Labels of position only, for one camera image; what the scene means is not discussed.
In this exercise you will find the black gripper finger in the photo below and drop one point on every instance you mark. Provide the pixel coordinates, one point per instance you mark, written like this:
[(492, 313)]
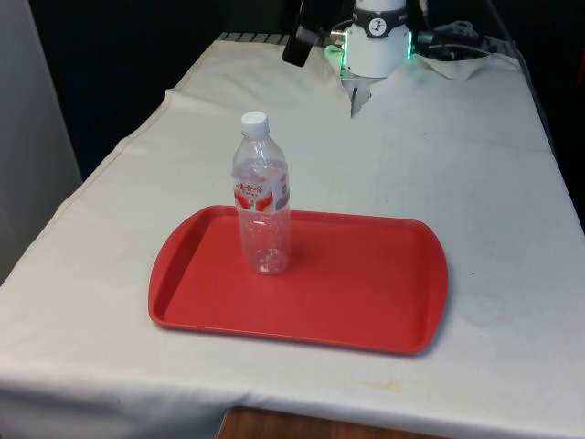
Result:
[(298, 46)]

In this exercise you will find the clear plastic bottle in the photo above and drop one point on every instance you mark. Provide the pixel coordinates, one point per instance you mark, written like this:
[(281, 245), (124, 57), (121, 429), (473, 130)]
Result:
[(262, 192)]

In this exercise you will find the red plastic tray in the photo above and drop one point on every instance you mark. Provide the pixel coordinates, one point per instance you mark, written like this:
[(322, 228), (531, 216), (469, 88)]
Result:
[(356, 283)]

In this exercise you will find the pale cabinet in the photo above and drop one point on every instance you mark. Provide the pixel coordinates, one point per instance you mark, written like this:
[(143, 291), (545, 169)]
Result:
[(27, 137)]

